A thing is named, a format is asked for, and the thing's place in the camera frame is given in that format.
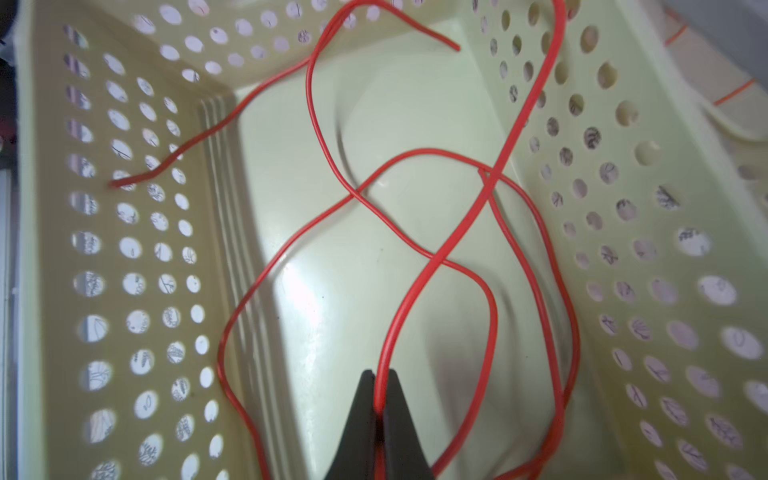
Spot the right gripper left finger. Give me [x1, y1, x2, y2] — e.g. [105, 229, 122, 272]
[325, 370, 377, 480]

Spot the large green basket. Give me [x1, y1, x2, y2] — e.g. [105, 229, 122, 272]
[14, 1, 767, 479]

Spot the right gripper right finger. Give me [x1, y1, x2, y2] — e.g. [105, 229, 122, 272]
[382, 369, 434, 480]

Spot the thick red cable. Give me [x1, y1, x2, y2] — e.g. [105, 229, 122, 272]
[107, 0, 499, 480]
[371, 0, 582, 480]

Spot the orange cable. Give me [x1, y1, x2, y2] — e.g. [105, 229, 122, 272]
[662, 20, 757, 108]

